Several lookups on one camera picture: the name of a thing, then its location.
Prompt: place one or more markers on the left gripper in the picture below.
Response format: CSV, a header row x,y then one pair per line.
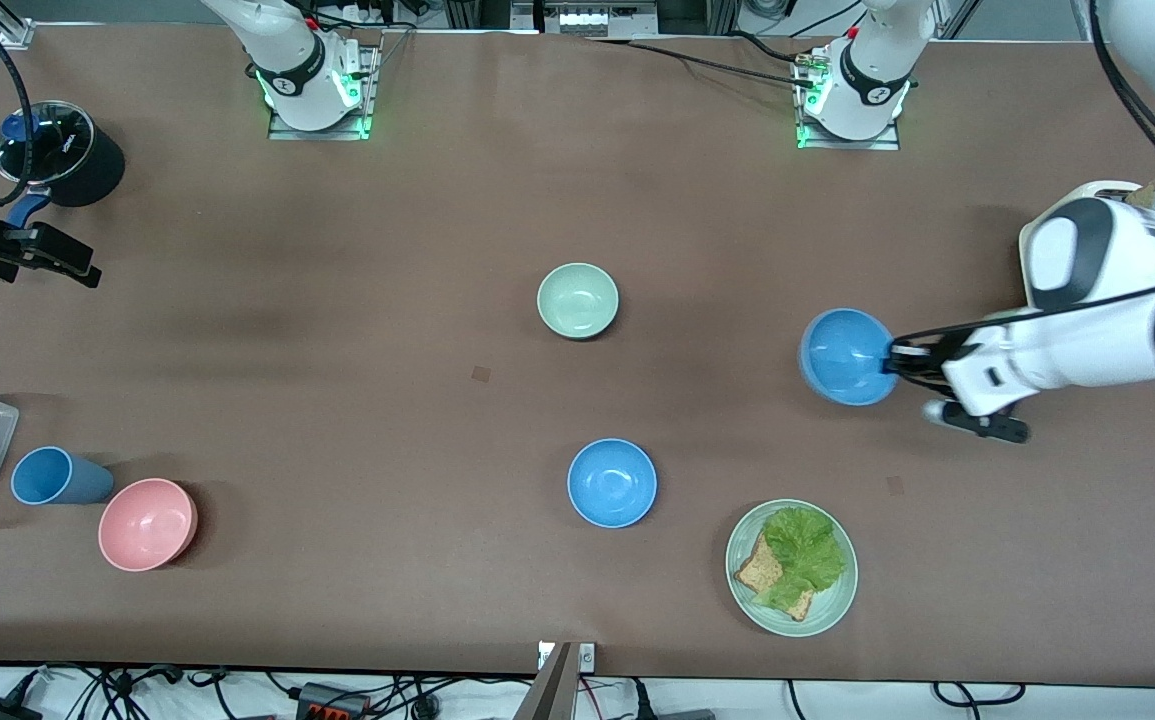
x,y
925,362

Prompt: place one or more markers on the blue bowl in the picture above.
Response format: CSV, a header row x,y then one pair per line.
x,y
612,483
842,355

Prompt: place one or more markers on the green bowl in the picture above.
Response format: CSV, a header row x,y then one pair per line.
x,y
577,300

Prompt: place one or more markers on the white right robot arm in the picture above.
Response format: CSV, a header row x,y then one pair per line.
x,y
297,75

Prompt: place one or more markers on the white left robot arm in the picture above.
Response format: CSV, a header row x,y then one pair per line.
x,y
1127,350

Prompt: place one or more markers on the pink bowl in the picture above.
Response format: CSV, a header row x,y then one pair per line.
x,y
147,525

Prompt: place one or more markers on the glass lid blue knob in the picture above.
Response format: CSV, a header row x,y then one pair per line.
x,y
62,150

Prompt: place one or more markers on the green lettuce leaf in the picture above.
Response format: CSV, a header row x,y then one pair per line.
x,y
807,550

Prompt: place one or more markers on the blue cup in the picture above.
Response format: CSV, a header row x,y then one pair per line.
x,y
62,478

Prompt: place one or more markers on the green plate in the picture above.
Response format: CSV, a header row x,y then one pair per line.
x,y
832,605

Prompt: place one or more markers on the white toaster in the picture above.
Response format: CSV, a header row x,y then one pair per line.
x,y
1102,187

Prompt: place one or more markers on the brown toast slice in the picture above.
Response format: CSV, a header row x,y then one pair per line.
x,y
759,572

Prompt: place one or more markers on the brown bread slice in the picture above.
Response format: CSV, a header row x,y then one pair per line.
x,y
1142,195

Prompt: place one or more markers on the black power adapter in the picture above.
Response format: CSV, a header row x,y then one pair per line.
x,y
2,710

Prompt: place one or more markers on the silver power strip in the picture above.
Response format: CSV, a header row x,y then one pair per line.
x,y
597,18

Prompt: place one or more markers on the black red power strip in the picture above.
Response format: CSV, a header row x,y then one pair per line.
x,y
332,702

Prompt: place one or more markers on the aluminium frame profile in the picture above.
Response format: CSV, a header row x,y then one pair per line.
x,y
17,35

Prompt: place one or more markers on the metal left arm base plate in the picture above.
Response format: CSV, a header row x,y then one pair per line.
x,y
847,145

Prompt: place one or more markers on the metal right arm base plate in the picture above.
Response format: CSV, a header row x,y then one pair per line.
x,y
317,134

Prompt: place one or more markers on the white metal bracket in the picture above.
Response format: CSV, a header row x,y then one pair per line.
x,y
586,657

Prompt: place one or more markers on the dark camera pole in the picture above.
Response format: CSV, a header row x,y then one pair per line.
x,y
549,695

